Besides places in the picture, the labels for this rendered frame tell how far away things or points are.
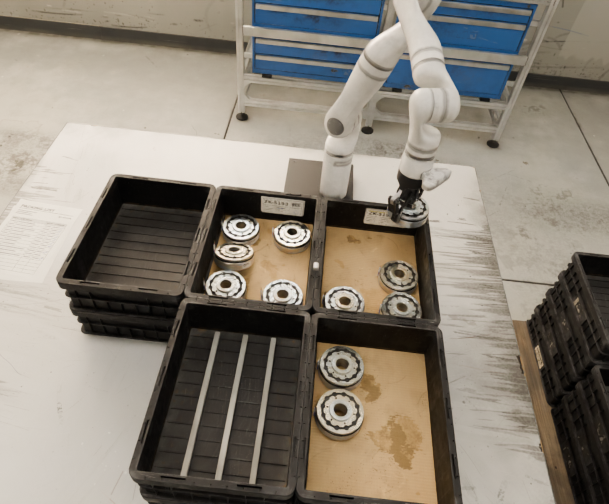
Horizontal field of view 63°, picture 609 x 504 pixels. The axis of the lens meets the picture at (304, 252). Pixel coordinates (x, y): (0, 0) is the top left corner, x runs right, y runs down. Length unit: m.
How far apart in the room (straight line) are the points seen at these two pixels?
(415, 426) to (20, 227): 1.30
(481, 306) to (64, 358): 1.16
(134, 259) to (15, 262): 0.41
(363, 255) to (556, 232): 1.82
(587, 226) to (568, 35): 1.62
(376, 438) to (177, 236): 0.76
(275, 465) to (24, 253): 1.01
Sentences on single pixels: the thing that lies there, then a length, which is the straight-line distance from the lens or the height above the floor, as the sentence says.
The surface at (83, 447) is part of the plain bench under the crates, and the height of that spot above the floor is 0.70.
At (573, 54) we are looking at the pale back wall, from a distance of 4.39.
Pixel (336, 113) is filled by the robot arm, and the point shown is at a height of 1.08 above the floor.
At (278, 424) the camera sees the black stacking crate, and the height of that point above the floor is 0.83.
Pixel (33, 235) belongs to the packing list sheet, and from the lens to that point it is 1.75.
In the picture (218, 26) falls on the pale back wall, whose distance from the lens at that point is 4.12.
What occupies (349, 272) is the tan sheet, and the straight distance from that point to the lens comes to 1.37.
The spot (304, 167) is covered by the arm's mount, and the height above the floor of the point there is 0.75.
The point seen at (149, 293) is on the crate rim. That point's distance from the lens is 1.20.
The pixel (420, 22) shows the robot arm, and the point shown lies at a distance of 1.21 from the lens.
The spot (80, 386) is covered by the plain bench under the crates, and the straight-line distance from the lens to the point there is 1.38.
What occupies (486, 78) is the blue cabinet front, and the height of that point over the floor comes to 0.45.
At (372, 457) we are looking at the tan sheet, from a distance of 1.12.
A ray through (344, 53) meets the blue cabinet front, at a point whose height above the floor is 0.50.
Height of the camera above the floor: 1.87
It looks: 48 degrees down
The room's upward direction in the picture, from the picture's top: 6 degrees clockwise
